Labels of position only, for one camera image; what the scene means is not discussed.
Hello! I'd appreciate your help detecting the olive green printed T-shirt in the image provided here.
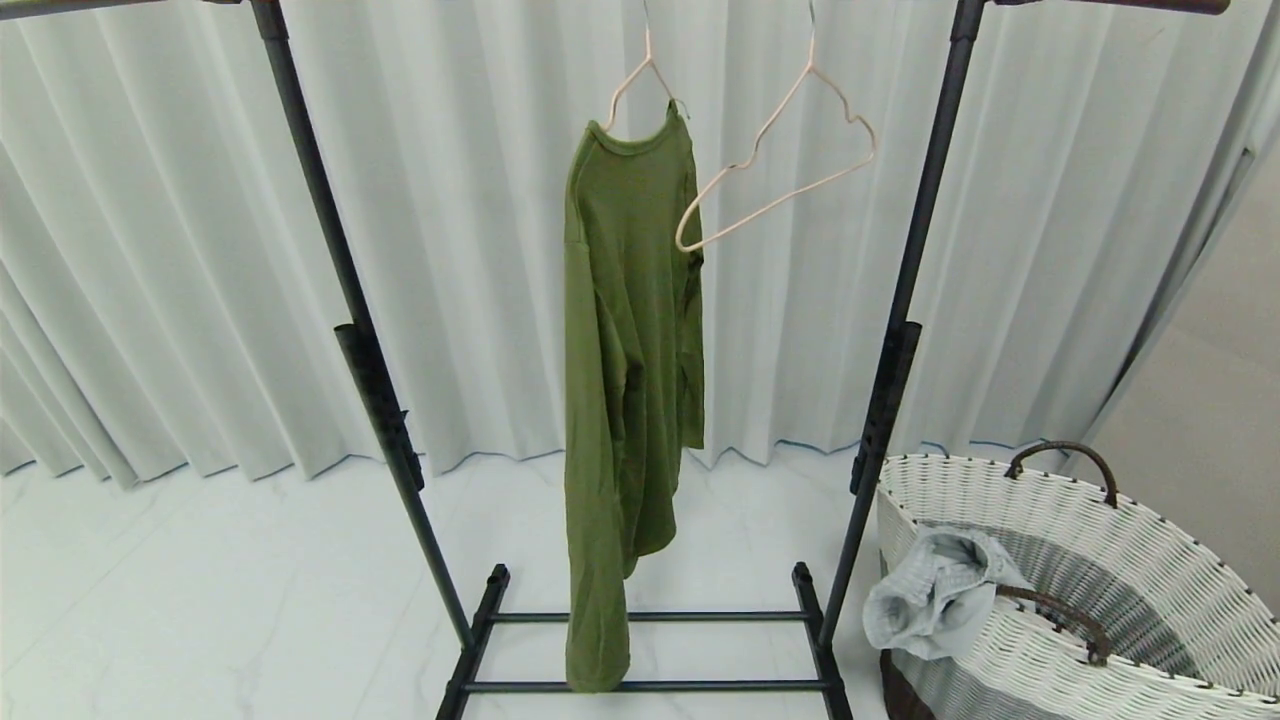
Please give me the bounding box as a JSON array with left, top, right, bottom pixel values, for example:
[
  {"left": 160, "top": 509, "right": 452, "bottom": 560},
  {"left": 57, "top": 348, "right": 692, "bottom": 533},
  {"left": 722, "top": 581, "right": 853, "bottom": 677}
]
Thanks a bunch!
[{"left": 563, "top": 100, "right": 706, "bottom": 694}]

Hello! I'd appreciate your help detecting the pink clothes hanger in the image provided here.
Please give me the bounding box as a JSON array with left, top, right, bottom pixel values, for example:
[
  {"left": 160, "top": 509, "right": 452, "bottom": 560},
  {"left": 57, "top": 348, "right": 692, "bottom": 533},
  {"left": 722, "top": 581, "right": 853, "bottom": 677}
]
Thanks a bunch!
[
  {"left": 675, "top": 0, "right": 879, "bottom": 253},
  {"left": 600, "top": 0, "right": 683, "bottom": 136}
]

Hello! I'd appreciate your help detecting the pale grey garment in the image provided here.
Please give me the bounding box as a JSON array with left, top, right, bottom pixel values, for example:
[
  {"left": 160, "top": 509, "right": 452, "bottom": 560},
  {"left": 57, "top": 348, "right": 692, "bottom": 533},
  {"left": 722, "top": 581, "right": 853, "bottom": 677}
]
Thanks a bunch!
[{"left": 862, "top": 527, "right": 1036, "bottom": 661}]

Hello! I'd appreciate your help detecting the black clothes rack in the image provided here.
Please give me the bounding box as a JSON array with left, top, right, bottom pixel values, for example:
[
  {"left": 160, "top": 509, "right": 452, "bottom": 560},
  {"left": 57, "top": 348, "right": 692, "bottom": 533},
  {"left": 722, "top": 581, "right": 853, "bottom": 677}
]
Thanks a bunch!
[{"left": 0, "top": 0, "right": 1231, "bottom": 720}]

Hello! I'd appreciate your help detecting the white laundry basket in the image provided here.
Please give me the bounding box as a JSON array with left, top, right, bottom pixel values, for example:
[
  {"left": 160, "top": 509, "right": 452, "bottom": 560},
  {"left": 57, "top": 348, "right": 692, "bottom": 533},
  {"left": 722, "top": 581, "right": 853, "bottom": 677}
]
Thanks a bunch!
[{"left": 876, "top": 440, "right": 1280, "bottom": 720}]

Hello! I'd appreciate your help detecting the white curtain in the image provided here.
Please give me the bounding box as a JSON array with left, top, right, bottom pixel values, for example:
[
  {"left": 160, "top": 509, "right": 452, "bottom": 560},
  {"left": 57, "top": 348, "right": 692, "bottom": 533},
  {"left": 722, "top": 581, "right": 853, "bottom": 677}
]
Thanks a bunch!
[{"left": 0, "top": 0, "right": 1280, "bottom": 491}]

